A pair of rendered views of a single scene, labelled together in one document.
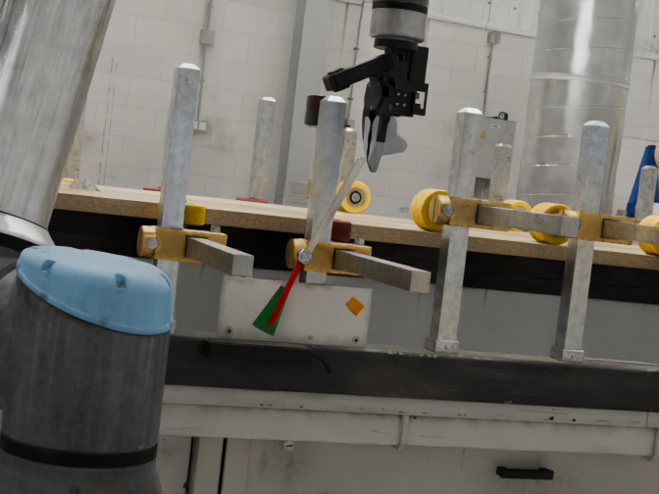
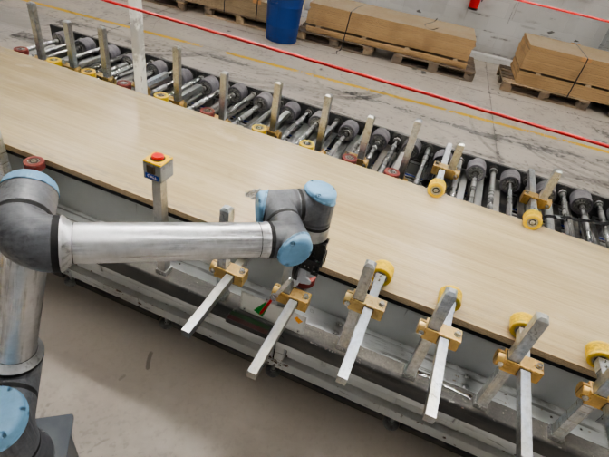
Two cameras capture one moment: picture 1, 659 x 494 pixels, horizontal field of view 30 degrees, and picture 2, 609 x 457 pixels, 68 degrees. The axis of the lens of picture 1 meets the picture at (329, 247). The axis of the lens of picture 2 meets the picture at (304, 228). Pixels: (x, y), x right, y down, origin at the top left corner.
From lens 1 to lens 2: 1.67 m
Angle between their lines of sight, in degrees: 47
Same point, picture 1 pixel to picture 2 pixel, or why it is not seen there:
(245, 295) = (250, 299)
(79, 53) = (12, 317)
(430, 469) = not seen: hidden behind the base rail
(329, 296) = not seen: hidden behind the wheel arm
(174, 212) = (221, 262)
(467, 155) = (362, 284)
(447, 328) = (343, 343)
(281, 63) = not seen: outside the picture
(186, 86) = (223, 218)
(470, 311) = (396, 314)
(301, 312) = (274, 313)
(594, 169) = (440, 313)
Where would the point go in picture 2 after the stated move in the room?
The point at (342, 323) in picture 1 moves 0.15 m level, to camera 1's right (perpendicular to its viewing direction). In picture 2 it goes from (292, 324) to (323, 349)
